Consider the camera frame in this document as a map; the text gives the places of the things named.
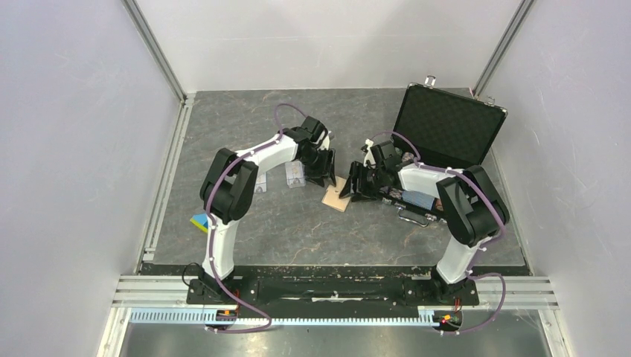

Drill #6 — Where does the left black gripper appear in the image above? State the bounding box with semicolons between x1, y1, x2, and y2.
298;147;336;188

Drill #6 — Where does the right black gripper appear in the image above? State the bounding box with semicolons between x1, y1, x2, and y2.
340;161;385;202

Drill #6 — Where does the tan leather card holder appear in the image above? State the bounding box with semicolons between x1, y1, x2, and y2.
321;176;350;212

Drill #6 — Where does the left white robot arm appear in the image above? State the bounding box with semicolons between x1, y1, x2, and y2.
199;116;336;303

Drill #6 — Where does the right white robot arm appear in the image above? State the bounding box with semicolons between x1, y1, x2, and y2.
339;140;510;303

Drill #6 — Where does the black poker chip case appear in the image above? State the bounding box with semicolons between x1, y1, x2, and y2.
377;75;509;228

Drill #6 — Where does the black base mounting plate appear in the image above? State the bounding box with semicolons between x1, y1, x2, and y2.
186;275;480;306

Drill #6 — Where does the colourful toy block stack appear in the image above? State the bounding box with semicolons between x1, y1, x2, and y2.
190;213;208;234

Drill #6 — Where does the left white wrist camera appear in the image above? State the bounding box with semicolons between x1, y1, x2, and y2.
318;131;334;150

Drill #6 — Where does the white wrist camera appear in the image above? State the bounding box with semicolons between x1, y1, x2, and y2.
318;131;334;150
361;138;376;167

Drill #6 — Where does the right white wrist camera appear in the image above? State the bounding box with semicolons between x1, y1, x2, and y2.
361;138;376;167

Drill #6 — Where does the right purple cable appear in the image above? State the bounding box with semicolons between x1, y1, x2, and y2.
369;130;509;336

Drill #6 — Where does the purple cable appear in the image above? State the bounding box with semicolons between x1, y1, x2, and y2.
369;130;509;336
203;103;273;335

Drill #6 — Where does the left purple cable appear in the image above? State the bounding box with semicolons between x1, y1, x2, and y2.
203;103;273;335

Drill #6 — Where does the aluminium front frame rail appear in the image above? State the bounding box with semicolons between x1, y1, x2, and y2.
97;275;573;356

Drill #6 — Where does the right aluminium corner post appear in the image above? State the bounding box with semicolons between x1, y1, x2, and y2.
472;0;536;99

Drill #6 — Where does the aluminium corner post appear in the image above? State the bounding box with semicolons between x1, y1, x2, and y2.
121;0;188;103
472;0;536;99

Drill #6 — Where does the left aluminium corner post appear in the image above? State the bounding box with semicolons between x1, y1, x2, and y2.
121;0;188;103

